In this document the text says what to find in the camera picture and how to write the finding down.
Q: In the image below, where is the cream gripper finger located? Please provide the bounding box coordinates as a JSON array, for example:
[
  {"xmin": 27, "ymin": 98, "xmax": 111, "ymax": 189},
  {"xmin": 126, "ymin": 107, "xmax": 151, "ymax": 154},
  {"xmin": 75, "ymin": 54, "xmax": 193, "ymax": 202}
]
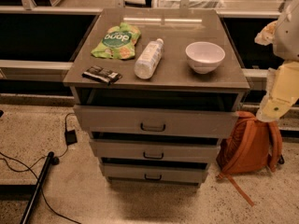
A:
[{"xmin": 254, "ymin": 21, "xmax": 277, "ymax": 46}]

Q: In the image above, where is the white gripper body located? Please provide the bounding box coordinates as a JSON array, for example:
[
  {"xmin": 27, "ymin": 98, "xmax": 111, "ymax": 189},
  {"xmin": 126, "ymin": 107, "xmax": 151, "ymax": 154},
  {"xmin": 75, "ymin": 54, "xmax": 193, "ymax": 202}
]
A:
[{"xmin": 256, "ymin": 61, "xmax": 299, "ymax": 122}]

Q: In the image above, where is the grey drawer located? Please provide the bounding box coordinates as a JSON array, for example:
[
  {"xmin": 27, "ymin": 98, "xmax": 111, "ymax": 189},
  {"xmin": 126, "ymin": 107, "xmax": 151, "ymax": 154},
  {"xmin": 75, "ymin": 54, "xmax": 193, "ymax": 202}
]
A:
[
  {"xmin": 74, "ymin": 105, "xmax": 238, "ymax": 138},
  {"xmin": 90, "ymin": 140, "xmax": 220, "ymax": 163},
  {"xmin": 100, "ymin": 163, "xmax": 206, "ymax": 184}
]

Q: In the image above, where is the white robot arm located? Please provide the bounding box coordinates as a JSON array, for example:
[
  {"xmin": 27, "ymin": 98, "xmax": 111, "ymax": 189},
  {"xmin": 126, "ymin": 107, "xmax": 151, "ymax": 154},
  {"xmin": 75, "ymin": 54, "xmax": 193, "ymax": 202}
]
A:
[{"xmin": 254, "ymin": 0, "xmax": 299, "ymax": 122}]

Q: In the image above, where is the grey drawer cabinet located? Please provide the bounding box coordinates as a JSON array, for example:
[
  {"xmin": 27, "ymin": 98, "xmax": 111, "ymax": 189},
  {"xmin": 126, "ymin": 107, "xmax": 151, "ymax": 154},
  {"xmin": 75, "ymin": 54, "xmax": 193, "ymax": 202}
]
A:
[{"xmin": 64, "ymin": 8, "xmax": 249, "ymax": 185}]

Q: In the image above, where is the grey top drawer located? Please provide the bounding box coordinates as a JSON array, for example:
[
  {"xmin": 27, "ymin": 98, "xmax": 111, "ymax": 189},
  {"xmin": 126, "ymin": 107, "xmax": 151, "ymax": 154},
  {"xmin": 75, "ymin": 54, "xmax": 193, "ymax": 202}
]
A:
[{"xmin": 74, "ymin": 105, "xmax": 238, "ymax": 138}]

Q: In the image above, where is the grey bottom drawer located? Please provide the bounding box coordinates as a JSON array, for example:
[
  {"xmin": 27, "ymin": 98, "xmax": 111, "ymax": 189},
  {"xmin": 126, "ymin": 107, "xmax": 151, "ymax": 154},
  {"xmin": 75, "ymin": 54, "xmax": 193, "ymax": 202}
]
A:
[{"xmin": 100, "ymin": 163, "xmax": 206, "ymax": 184}]

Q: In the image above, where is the white bowl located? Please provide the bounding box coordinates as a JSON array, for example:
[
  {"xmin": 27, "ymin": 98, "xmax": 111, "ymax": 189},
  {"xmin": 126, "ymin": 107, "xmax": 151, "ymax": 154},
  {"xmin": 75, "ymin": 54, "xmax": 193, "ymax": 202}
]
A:
[{"xmin": 185, "ymin": 42, "xmax": 226, "ymax": 74}]

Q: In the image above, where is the orange backpack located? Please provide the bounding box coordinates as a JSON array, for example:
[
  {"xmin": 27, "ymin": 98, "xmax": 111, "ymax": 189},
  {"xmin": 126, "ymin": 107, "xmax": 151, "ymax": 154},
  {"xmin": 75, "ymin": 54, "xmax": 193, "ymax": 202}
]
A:
[{"xmin": 216, "ymin": 111, "xmax": 282, "ymax": 206}]

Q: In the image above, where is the clear plastic water bottle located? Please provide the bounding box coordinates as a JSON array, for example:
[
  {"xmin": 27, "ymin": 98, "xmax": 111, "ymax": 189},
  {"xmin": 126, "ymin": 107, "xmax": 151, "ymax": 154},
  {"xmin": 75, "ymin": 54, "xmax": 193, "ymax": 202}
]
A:
[{"xmin": 134, "ymin": 38, "xmax": 164, "ymax": 79}]

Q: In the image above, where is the green snack bag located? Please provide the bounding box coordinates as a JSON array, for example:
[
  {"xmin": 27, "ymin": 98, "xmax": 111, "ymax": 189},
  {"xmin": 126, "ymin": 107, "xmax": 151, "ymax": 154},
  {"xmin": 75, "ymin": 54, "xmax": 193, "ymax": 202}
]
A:
[{"xmin": 91, "ymin": 22, "xmax": 141, "ymax": 60}]

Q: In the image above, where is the black snack bar wrapper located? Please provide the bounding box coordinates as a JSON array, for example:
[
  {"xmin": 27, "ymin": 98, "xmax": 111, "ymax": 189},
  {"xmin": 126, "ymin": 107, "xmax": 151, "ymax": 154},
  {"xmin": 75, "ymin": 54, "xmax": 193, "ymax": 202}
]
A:
[{"xmin": 82, "ymin": 65, "xmax": 122, "ymax": 85}]

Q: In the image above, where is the black power adapter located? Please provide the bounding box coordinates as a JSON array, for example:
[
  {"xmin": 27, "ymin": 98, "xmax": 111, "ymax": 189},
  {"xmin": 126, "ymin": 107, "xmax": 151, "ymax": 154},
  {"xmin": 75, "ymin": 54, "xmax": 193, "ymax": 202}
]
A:
[{"xmin": 64, "ymin": 130, "xmax": 78, "ymax": 146}]

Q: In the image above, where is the black metal floor bar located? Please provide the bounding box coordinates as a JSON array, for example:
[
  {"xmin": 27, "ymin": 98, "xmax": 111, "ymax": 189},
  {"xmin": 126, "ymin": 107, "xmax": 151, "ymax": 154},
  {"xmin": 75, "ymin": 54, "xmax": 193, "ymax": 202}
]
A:
[{"xmin": 20, "ymin": 151, "xmax": 54, "ymax": 224}]

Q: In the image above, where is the black cable on floor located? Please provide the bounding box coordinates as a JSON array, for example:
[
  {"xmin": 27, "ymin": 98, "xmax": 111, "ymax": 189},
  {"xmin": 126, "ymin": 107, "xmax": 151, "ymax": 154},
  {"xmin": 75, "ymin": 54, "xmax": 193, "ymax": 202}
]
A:
[{"xmin": 0, "ymin": 112, "xmax": 82, "ymax": 224}]

